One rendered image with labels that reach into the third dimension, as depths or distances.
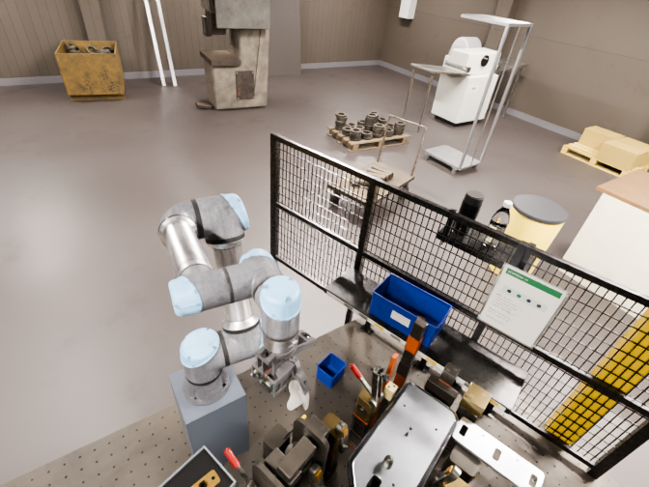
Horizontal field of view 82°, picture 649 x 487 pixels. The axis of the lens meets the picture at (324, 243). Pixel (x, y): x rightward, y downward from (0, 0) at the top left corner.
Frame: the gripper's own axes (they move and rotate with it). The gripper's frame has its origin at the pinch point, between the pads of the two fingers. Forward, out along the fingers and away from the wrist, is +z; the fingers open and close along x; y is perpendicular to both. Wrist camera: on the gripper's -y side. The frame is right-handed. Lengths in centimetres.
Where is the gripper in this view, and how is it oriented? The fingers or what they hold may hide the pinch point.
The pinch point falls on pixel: (285, 387)
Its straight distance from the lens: 97.8
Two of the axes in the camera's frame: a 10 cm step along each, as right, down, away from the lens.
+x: 7.6, 4.4, -4.7
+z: -0.9, 7.9, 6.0
